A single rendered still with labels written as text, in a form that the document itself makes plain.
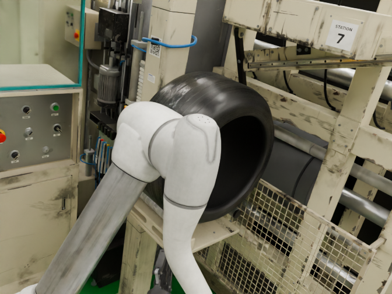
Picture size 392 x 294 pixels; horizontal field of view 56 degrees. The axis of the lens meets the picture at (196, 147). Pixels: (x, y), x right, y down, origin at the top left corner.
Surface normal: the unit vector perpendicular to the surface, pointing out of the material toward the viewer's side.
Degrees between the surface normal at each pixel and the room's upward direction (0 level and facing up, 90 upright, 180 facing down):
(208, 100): 32
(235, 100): 43
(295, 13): 90
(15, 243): 91
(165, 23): 90
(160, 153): 82
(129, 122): 64
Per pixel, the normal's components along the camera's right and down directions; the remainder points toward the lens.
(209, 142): 0.50, 0.07
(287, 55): -0.74, 0.15
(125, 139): -0.66, -0.26
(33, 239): 0.62, 0.45
